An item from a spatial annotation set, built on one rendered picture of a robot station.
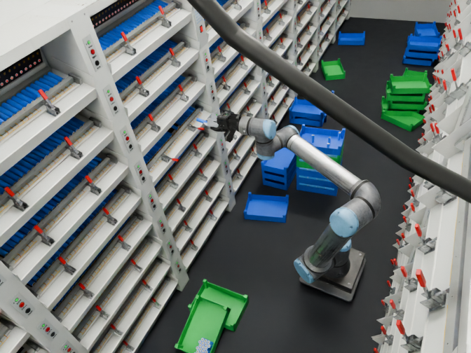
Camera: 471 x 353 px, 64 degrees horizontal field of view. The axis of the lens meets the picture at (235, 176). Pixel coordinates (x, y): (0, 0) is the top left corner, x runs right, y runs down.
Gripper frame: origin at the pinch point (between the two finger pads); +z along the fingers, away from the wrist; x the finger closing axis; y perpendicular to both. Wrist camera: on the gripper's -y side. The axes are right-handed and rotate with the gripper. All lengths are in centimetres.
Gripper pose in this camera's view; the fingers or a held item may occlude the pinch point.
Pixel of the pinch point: (207, 123)
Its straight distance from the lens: 200.2
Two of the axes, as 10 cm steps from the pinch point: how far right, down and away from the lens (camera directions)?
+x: -4.1, 6.7, -6.2
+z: -9.0, -1.9, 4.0
